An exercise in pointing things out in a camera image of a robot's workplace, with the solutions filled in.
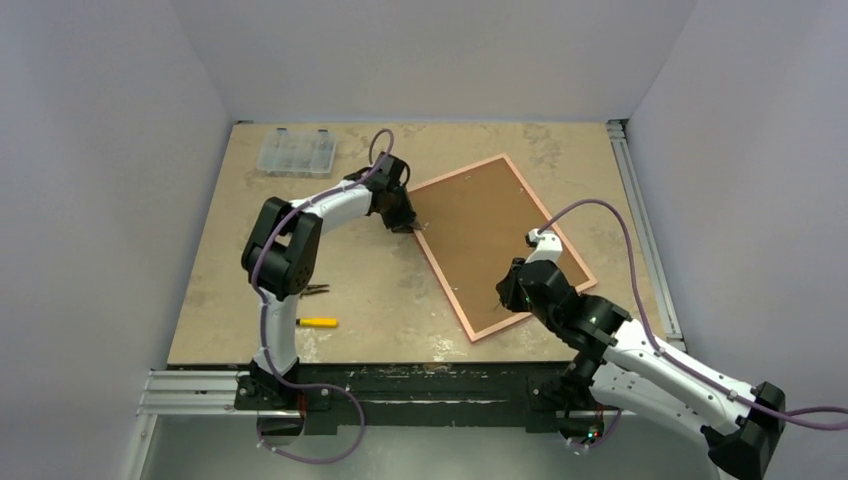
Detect pink photo frame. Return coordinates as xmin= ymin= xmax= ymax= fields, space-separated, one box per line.
xmin=407 ymin=153 xmax=599 ymax=344

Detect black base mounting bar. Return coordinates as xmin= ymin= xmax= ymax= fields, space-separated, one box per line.
xmin=234 ymin=361 xmax=616 ymax=445

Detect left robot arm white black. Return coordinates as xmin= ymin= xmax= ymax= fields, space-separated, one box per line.
xmin=241 ymin=152 xmax=417 ymax=409

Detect purple cable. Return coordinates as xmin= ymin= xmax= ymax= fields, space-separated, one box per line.
xmin=536 ymin=198 xmax=848 ymax=453
xmin=250 ymin=128 xmax=396 ymax=466

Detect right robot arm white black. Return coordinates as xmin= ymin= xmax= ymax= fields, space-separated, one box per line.
xmin=496 ymin=258 xmax=786 ymax=479

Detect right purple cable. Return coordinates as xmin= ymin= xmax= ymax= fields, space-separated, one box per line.
xmin=536 ymin=198 xmax=848 ymax=453

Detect yellow handled pliers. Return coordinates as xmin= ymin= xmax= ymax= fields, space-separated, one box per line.
xmin=300 ymin=284 xmax=330 ymax=297

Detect clear plastic organizer box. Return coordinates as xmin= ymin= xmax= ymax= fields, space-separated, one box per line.
xmin=256 ymin=128 xmax=337 ymax=179

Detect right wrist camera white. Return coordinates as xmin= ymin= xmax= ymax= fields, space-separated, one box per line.
xmin=525 ymin=229 xmax=563 ymax=263

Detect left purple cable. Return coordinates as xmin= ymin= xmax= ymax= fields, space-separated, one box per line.
xmin=250 ymin=128 xmax=396 ymax=466

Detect aluminium rail frame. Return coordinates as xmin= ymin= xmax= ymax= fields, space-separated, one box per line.
xmin=135 ymin=119 xmax=740 ymax=480

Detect yellow screwdriver near front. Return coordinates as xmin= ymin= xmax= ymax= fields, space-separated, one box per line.
xmin=296 ymin=318 xmax=339 ymax=329

